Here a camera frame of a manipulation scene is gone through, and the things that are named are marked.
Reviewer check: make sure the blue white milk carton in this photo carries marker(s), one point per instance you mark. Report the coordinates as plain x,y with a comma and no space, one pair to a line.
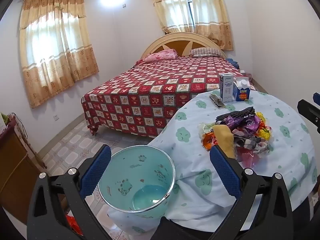
242,92

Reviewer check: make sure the red shopping bag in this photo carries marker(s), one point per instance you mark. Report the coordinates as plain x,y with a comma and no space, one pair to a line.
73,225

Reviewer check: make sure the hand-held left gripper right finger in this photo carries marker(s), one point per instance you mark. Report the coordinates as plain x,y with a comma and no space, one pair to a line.
225,172

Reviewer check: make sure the brown wooden cabinet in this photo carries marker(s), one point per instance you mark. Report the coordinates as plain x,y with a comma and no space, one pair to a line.
15,175

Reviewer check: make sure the bed with red quilt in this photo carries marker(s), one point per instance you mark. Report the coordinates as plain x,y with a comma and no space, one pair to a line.
150,92

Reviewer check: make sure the pink clear plastic bag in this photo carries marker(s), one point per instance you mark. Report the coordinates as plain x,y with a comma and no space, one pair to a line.
250,156

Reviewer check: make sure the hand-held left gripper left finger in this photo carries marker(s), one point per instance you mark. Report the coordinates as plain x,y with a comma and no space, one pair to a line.
96,170

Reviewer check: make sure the pink floral pillow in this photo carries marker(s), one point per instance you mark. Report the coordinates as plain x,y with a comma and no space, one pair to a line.
160,55

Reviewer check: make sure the striped pillow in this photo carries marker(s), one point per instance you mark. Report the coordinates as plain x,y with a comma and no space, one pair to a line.
205,52

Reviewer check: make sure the orange foil wrapper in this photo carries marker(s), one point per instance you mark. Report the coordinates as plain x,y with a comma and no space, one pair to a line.
208,140

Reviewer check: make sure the tall white carton box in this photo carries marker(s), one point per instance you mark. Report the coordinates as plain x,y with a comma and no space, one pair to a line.
227,90

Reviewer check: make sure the yellow soft wrapper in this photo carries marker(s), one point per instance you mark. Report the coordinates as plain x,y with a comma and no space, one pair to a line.
223,138

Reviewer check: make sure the cream wooden headboard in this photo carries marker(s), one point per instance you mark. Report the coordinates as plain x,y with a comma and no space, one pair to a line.
175,45

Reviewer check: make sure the dark grey flat object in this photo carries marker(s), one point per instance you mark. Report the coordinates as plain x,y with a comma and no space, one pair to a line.
217,101

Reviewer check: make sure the pile of small colourful wrappers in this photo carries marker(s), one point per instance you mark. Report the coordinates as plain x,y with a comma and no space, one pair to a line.
250,135

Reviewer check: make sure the pale yellow printed plastic bag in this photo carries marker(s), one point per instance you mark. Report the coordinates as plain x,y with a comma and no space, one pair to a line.
205,127

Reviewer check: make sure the blue folded cloth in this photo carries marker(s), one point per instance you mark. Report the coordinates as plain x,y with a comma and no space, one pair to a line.
233,62

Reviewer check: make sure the round table, blue cloth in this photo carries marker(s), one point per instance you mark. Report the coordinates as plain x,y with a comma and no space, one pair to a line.
190,120

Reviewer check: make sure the beige patterned curtain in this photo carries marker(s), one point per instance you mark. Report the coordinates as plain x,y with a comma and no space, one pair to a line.
212,10
57,55

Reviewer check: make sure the teal metal-rimmed trash bin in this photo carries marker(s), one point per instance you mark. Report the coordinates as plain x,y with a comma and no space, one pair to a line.
140,160

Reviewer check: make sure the black striped wrapper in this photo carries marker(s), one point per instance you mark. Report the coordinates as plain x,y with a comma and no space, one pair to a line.
237,112

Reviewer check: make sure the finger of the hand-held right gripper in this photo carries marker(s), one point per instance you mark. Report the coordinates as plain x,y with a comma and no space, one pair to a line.
317,97
308,112

